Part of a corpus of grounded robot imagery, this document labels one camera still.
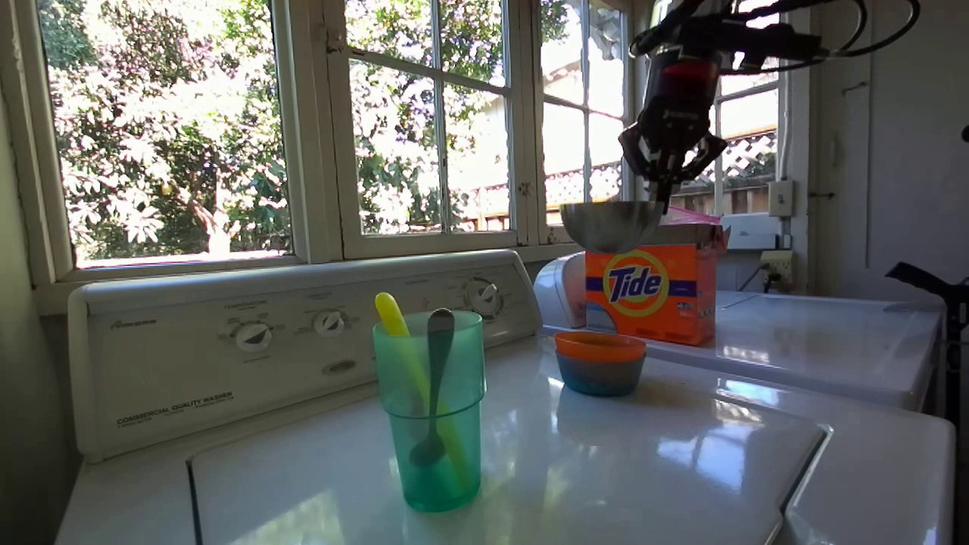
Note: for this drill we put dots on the washer control knob right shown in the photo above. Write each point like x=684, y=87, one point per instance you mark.
x=482, y=296

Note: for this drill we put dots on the blue plastic bowl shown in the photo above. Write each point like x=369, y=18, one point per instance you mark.
x=601, y=378

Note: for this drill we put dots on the white window frame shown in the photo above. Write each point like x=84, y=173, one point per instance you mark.
x=158, y=136

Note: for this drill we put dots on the yellow plastic spoon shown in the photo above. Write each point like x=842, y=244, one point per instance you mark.
x=392, y=315

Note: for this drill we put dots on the grey metal spoon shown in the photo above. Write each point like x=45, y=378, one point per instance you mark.
x=441, y=330

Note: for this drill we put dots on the white washing machine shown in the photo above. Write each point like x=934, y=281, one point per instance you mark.
x=187, y=440

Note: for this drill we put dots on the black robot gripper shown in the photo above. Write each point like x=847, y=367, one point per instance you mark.
x=672, y=120

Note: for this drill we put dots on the washer control knob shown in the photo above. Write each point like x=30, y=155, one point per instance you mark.
x=253, y=337
x=482, y=296
x=329, y=322

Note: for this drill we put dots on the white dryer machine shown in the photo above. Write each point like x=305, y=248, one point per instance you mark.
x=868, y=348

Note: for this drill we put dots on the orange Tide detergent box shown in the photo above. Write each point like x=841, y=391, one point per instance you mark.
x=662, y=287

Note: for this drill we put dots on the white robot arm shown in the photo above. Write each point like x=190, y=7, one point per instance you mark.
x=688, y=53

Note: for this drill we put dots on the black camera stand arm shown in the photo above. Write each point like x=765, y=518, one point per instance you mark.
x=954, y=296

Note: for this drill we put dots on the washer control knob left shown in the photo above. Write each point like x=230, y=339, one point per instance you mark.
x=253, y=337

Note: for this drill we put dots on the silver metal bowl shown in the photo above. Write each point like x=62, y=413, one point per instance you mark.
x=613, y=228

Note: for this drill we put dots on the orange plastic bowl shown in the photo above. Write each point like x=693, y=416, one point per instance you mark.
x=592, y=347

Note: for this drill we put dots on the white wall outlet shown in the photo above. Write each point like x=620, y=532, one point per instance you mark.
x=784, y=198

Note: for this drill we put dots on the green translucent plastic cup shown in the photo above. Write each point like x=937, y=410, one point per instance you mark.
x=465, y=391

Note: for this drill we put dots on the washer control knob middle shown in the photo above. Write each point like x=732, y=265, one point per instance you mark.
x=329, y=322

